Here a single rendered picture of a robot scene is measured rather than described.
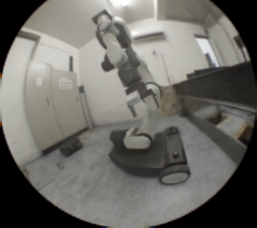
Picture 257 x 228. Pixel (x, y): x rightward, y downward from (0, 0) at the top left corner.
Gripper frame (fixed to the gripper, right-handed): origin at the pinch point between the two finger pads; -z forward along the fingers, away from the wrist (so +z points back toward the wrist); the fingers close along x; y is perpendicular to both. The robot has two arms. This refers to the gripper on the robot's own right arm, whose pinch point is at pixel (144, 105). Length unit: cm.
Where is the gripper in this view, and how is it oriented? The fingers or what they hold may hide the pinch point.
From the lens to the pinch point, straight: 32.7
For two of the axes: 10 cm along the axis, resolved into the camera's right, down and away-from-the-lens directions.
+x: 8.2, -4.0, -4.0
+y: 3.8, -1.3, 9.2
